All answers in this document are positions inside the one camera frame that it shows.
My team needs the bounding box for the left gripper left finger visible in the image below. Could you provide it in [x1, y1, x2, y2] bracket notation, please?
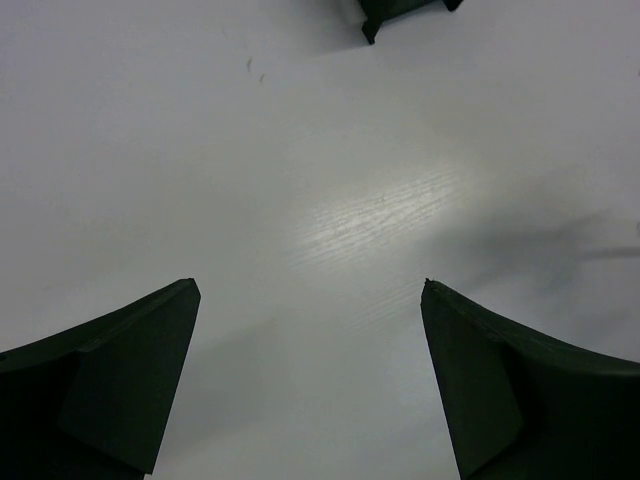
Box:
[1, 278, 200, 479]

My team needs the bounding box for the black slotted pen holder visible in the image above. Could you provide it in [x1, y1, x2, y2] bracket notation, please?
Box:
[358, 0, 434, 45]

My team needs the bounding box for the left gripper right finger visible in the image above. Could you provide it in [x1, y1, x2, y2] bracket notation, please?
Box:
[421, 280, 639, 479]

